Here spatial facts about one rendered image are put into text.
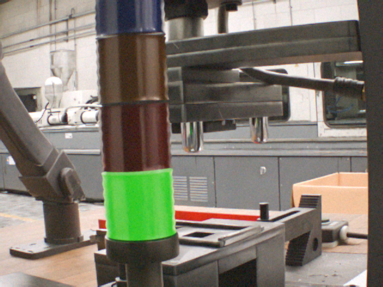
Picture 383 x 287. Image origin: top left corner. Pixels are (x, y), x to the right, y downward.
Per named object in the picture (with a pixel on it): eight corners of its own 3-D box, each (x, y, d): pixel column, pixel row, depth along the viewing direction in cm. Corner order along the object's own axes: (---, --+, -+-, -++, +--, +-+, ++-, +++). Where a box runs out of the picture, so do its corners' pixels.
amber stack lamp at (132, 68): (130, 103, 34) (128, 45, 34) (184, 98, 32) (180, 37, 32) (82, 104, 31) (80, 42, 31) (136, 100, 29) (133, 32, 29)
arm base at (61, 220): (115, 194, 104) (88, 191, 108) (27, 210, 88) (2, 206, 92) (118, 238, 104) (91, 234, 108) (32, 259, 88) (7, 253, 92)
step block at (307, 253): (304, 253, 85) (303, 194, 84) (321, 255, 83) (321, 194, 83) (283, 264, 80) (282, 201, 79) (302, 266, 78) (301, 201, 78)
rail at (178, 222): (167, 238, 71) (166, 218, 71) (264, 248, 63) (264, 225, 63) (164, 240, 70) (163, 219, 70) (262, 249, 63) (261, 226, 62)
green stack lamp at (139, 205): (137, 224, 35) (134, 167, 34) (190, 229, 32) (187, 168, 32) (91, 235, 32) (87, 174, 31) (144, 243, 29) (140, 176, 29)
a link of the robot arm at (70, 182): (63, 168, 92) (85, 165, 97) (25, 168, 96) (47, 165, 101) (66, 208, 92) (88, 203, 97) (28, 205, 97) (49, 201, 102)
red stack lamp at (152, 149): (134, 164, 34) (130, 106, 34) (187, 165, 32) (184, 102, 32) (86, 171, 31) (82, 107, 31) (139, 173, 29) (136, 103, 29)
